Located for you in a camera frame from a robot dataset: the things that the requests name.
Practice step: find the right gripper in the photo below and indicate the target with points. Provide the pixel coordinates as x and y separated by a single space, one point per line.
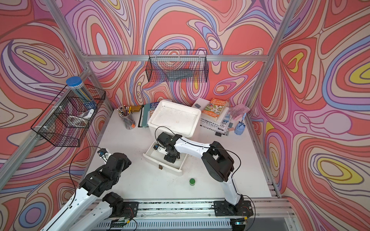
171 159

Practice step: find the white drawer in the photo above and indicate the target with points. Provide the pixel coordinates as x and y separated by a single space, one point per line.
155 156

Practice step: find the green paint can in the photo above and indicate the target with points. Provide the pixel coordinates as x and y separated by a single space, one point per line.
192 181

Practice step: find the white drawer cabinet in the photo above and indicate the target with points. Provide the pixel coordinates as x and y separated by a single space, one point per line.
170 117

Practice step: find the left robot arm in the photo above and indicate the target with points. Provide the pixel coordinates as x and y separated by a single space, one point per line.
89 190

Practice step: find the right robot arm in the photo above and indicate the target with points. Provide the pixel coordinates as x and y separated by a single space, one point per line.
218 162

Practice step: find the teal folder with book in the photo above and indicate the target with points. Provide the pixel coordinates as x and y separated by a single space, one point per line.
146 112

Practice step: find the white book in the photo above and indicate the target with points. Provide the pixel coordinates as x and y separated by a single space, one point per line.
202 102

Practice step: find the orange treehouse book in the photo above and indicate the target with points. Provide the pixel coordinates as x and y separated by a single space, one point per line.
214 109

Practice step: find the pencil cup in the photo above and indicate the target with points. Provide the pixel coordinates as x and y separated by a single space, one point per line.
126 117

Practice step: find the blue desk lamp base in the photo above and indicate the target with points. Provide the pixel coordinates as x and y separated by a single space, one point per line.
240 128

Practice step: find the pink plastic case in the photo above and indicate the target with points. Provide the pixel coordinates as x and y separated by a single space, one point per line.
238 111

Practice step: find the white object in basket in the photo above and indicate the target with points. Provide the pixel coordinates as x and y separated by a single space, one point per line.
87 115

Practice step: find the blue lid pencil tube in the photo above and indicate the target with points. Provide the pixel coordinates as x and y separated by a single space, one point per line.
79 88

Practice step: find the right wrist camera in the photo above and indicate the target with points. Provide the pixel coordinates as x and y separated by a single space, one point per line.
165 140

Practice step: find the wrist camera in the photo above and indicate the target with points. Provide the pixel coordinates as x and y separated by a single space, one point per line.
165 140
104 154

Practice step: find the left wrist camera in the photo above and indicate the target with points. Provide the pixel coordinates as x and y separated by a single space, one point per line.
104 154

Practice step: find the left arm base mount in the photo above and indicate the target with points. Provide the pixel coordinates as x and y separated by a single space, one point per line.
122 209

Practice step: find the black wire basket back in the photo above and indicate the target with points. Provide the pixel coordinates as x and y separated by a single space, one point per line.
177 66

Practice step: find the black wire basket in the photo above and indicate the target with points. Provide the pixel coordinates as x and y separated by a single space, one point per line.
62 127
177 66

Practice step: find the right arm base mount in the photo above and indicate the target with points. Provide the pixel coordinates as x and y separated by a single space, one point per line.
223 208

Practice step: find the black wire basket left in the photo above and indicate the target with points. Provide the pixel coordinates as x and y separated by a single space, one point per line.
62 127

